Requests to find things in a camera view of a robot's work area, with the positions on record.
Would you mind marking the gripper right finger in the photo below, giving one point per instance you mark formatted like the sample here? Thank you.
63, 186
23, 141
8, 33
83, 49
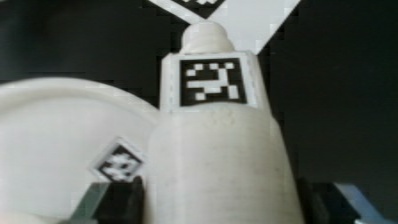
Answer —
335, 204

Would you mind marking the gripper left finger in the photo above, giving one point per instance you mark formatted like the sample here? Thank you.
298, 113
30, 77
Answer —
113, 204

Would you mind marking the white cylindrical table leg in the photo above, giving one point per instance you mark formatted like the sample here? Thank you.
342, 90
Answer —
220, 174

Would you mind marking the white round table top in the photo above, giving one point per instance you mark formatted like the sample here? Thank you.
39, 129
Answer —
76, 130

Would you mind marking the white sheet with fiducial markers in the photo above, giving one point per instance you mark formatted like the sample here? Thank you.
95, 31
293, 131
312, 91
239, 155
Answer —
250, 17

